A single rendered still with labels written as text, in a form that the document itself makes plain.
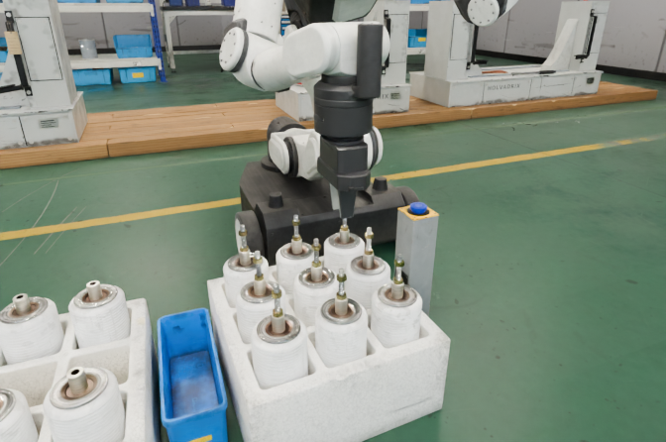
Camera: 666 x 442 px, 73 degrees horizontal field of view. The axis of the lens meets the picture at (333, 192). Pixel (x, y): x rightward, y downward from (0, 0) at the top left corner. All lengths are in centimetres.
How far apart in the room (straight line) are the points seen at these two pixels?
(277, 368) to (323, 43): 52
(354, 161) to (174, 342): 67
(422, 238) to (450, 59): 247
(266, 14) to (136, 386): 69
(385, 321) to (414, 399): 18
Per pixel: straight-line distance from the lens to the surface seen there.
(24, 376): 101
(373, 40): 61
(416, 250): 108
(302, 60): 65
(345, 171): 66
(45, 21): 278
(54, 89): 282
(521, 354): 122
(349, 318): 82
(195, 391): 109
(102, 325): 97
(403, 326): 87
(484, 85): 358
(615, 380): 124
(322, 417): 87
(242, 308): 88
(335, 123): 64
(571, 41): 435
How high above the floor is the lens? 76
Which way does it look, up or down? 23 degrees down
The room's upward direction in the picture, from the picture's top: straight up
